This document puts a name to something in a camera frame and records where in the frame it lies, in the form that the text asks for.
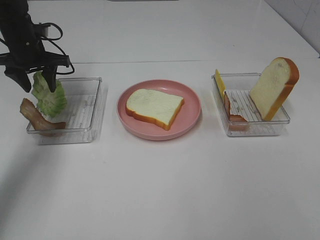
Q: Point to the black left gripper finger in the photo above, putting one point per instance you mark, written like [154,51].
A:
[19,76]
[49,73]

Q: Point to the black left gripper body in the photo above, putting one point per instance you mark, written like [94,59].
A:
[24,39]

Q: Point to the green lettuce leaf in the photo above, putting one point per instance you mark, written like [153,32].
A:
[49,103]

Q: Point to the brown bacon strip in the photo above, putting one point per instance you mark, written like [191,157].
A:
[39,123]

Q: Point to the white bread slice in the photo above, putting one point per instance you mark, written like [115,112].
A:
[153,106]

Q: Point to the yellow cheese slice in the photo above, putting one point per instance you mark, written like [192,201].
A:
[220,84]

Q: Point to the pink bacon strip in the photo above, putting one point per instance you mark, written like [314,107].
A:
[237,122]

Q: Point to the clear plastic left tray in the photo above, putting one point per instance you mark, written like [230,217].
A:
[83,114]

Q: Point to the clear plastic tray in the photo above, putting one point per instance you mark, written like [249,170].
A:
[83,114]
[237,87]

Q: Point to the pink round plate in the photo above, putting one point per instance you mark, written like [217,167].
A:
[184,121]

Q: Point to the clear plastic right tray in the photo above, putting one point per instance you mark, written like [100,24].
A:
[237,87]

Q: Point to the upright bread slice right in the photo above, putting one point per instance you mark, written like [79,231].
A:
[273,87]

